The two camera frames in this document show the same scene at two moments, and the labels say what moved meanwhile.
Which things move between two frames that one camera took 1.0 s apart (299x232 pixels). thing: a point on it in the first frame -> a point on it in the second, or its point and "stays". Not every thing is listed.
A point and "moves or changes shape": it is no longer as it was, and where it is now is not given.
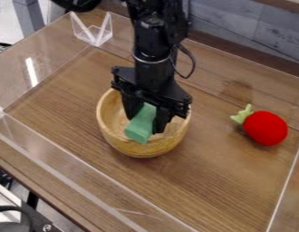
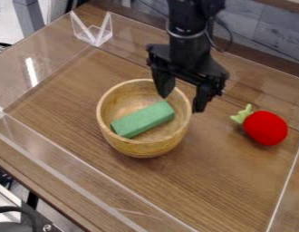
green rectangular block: x=138 y=130 moves or changes shape
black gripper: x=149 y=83 -> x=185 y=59
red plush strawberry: x=262 y=125 stays
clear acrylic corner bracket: x=91 y=34 stays
